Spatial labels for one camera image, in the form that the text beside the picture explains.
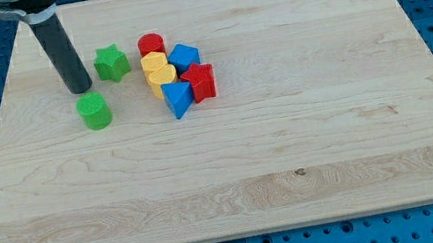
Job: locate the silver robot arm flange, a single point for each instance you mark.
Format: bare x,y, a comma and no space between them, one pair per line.
30,12

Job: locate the blue cube block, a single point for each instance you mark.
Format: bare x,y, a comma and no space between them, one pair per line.
182,56

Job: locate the yellow hexagon block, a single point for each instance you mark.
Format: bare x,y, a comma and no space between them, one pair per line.
153,61

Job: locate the light wooden board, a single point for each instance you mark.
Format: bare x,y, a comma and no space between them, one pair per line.
324,112

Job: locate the blue triangle block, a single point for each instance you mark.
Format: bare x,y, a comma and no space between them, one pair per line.
178,97

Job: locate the red star block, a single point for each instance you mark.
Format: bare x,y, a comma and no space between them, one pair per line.
202,81

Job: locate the yellow heart block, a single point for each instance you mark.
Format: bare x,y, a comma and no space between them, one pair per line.
165,75

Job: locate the red cylinder block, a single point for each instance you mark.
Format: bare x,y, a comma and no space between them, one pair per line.
151,42

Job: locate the green star block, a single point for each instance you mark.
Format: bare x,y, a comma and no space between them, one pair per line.
111,63

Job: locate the green cylinder block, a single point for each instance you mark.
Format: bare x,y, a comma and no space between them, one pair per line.
94,111

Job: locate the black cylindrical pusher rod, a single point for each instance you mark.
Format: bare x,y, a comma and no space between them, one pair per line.
58,47

